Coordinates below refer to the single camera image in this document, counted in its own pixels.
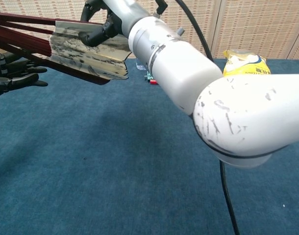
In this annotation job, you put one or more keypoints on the paper folding fan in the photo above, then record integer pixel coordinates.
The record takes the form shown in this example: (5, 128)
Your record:
(71, 51)

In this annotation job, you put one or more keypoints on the white marker pen red cap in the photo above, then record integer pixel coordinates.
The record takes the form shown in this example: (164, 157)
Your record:
(153, 82)

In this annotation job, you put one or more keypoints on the blue table cloth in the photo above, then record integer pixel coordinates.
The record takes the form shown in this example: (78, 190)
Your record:
(90, 159)

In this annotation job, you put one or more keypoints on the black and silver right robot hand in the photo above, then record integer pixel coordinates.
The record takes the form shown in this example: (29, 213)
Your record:
(122, 14)

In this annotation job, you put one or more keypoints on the yellow snack bag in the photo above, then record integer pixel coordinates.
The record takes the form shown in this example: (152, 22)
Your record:
(247, 66)

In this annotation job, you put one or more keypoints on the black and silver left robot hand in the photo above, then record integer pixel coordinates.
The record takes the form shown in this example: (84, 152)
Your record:
(7, 83)

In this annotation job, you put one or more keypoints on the clear plastic water bottle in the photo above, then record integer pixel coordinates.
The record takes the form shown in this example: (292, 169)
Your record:
(139, 65)

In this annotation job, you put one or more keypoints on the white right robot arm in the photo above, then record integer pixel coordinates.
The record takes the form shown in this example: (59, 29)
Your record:
(188, 66)

